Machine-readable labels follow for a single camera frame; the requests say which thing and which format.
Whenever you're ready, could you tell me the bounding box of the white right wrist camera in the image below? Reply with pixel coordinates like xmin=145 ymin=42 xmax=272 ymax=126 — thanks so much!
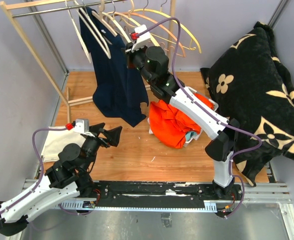
xmin=124 ymin=24 xmax=151 ymax=54

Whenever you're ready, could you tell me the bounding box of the metal corner post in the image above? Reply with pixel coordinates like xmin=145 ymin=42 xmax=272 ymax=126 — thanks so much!
xmin=33 ymin=14 xmax=69 ymax=76

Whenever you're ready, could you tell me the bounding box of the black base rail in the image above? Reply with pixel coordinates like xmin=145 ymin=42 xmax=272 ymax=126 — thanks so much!
xmin=79 ymin=181 xmax=243 ymax=209

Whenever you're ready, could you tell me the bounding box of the orange t shirt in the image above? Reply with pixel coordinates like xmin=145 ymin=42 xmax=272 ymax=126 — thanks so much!
xmin=148 ymin=100 xmax=201 ymax=149

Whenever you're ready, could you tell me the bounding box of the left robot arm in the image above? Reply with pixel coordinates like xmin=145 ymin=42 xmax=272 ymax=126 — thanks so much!
xmin=0 ymin=119 xmax=123 ymax=237

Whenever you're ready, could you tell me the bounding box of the yellow hanger with metal hook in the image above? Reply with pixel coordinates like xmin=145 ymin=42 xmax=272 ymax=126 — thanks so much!
xmin=133 ymin=0 xmax=203 ymax=55

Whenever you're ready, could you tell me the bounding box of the orange hanger with metal hook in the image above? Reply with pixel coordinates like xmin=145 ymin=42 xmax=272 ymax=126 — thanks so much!
xmin=116 ymin=0 xmax=177 ymax=58

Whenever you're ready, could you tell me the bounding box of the empty cream hanger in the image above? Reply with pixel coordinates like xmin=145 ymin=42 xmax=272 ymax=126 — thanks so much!
xmin=64 ymin=0 xmax=93 ymax=65

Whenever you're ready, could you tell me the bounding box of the black floral blanket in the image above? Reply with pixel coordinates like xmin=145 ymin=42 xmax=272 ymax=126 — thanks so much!
xmin=200 ymin=22 xmax=294 ymax=186

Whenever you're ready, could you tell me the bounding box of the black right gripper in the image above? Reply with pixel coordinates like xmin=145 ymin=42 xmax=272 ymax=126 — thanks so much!
xmin=122 ymin=40 xmax=155 ymax=86

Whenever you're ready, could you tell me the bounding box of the folded cream cloth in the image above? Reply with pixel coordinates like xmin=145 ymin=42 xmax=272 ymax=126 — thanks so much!
xmin=41 ymin=126 xmax=86 ymax=163

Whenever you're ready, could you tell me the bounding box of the navy blue t shirt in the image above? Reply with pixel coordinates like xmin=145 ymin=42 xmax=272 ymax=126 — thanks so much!
xmin=78 ymin=6 xmax=150 ymax=128

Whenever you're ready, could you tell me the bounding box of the white pink t shirt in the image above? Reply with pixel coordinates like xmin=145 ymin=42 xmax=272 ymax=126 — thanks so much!
xmin=147 ymin=118 xmax=154 ymax=135

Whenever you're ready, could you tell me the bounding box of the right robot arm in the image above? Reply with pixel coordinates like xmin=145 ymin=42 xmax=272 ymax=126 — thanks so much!
xmin=123 ymin=42 xmax=239 ymax=200

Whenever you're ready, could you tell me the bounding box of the teal t shirt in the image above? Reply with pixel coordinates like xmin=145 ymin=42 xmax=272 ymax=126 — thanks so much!
xmin=185 ymin=131 xmax=199 ymax=142

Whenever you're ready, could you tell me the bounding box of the wooden clothes rack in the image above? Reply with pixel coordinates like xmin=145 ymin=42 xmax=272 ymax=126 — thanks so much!
xmin=0 ymin=0 xmax=178 ymax=126

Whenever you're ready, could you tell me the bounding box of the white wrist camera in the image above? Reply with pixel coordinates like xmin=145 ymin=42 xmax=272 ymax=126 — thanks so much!
xmin=124 ymin=24 xmax=151 ymax=54
xmin=65 ymin=118 xmax=94 ymax=137

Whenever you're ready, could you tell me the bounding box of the white plastic basket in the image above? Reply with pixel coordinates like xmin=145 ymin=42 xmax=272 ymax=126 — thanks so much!
xmin=183 ymin=86 xmax=219 ymax=147

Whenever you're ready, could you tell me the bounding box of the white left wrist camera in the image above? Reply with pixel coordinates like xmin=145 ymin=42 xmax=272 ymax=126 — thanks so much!
xmin=65 ymin=118 xmax=94 ymax=137

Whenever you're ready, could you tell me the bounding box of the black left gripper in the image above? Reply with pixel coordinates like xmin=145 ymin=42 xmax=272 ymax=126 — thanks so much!
xmin=81 ymin=123 xmax=123 ymax=172

